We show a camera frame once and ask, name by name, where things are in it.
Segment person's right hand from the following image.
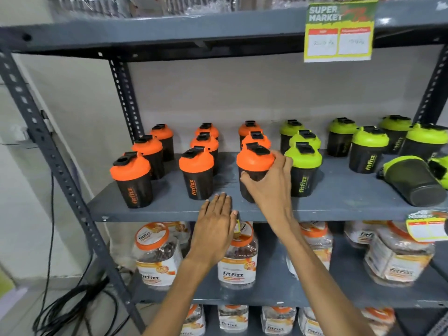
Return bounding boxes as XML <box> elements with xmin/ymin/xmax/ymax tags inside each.
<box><xmin>240</xmin><ymin>150</ymin><xmax>294</xmax><ymax>230</ymax></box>

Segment person's left hand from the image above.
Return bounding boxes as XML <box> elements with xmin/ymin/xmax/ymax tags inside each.
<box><xmin>187</xmin><ymin>192</ymin><xmax>239</xmax><ymax>268</ymax></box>

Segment orange-lid black shaker bottle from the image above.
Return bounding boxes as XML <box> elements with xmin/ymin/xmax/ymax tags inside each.
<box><xmin>236</xmin><ymin>142</ymin><xmax>276</xmax><ymax>203</ymax></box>

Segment person's right forearm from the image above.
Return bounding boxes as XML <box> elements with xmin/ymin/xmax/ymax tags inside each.
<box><xmin>269</xmin><ymin>220</ymin><xmax>376</xmax><ymax>336</ymax></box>

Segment person's left forearm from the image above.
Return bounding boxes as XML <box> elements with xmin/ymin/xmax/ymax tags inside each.
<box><xmin>143</xmin><ymin>255</ymin><xmax>218</xmax><ymax>336</ymax></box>

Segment group of orange-lid black shakers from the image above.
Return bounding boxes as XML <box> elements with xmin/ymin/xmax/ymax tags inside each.
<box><xmin>109</xmin><ymin>120</ymin><xmax>272</xmax><ymax>209</ymax></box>

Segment row of clear orange-lid jars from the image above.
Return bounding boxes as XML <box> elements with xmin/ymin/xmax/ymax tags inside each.
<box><xmin>133</xmin><ymin>220</ymin><xmax>436</xmax><ymax>290</ymax></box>
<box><xmin>180</xmin><ymin>304</ymin><xmax>397</xmax><ymax>336</ymax></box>

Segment grey metal shelf rack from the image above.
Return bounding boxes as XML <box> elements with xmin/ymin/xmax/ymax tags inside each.
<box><xmin>0</xmin><ymin>0</ymin><xmax>448</xmax><ymax>336</ymax></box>

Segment group of green-lid black shakers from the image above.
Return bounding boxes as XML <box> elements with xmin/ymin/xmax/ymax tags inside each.
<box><xmin>279</xmin><ymin>115</ymin><xmax>448</xmax><ymax>208</ymax></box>

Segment large green yellow price tag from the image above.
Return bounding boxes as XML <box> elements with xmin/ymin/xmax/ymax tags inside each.
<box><xmin>303</xmin><ymin>0</ymin><xmax>380</xmax><ymax>63</ymax></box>

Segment small yellow price tag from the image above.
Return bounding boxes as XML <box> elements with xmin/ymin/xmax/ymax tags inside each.
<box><xmin>406</xmin><ymin>210</ymin><xmax>448</xmax><ymax>243</ymax></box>

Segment clear plastic-wrapped goods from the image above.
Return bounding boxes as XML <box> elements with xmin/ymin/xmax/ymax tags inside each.
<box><xmin>45</xmin><ymin>0</ymin><xmax>317</xmax><ymax>18</ymax></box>

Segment black cable bundle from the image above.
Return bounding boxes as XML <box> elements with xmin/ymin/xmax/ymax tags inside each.
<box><xmin>31</xmin><ymin>171</ymin><xmax>131</xmax><ymax>336</ymax></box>

